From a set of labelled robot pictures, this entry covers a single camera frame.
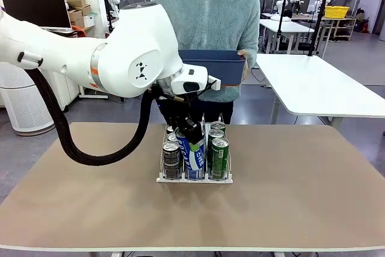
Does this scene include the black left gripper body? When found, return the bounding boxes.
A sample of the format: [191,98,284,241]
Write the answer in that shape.
[158,99,196,128]

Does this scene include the blue white Pocari can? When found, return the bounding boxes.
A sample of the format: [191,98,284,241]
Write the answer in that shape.
[174,127,207,179]

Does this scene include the dark green beverage can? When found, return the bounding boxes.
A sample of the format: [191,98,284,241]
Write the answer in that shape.
[211,137,230,179]

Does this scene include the dark black text beverage can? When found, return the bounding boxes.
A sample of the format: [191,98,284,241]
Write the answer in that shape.
[162,141,181,179]

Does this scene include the blue plastic bin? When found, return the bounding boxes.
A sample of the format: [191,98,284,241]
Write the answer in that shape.
[178,50,247,86]

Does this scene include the person's left hand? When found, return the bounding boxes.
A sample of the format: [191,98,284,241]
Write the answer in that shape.
[237,52,252,82]

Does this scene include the black trousers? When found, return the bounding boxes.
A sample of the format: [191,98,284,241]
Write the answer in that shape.
[192,99,235,125]

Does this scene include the person in teal fleece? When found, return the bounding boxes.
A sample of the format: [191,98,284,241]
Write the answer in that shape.
[150,0,261,103]

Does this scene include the white cabinet desk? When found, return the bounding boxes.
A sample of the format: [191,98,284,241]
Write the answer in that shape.
[45,69,82,112]

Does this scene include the orange jacket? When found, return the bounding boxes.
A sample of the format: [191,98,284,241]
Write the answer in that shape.
[71,25,88,37]

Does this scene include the large white side table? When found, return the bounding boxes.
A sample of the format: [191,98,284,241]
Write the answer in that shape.
[255,54,385,129]

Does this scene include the black tripod stand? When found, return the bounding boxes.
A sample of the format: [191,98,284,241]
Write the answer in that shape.
[276,0,290,51]
[307,0,332,57]

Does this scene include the white background table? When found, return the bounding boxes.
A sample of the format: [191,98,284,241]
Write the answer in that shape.
[259,17,316,55]

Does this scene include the white cylindrical air purifier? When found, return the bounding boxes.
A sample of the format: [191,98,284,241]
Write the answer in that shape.
[0,63,57,137]

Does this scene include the black computer monitor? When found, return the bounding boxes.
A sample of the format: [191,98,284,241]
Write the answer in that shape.
[0,0,69,28]

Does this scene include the wooden shelf table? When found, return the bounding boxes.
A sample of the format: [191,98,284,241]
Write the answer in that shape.
[321,16,358,41]

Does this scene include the yellow plastic crate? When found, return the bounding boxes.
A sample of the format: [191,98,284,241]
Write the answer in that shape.
[324,5,351,19]

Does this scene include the white wire can dispenser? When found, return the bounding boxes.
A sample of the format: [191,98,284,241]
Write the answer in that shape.
[156,111,234,184]

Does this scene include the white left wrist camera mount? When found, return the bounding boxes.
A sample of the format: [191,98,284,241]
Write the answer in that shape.
[206,75,223,91]

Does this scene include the white clothes rack frame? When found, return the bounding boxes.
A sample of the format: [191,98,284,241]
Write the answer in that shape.
[78,85,109,101]

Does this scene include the black left arm cable sleeve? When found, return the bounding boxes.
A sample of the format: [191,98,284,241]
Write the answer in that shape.
[25,67,154,167]

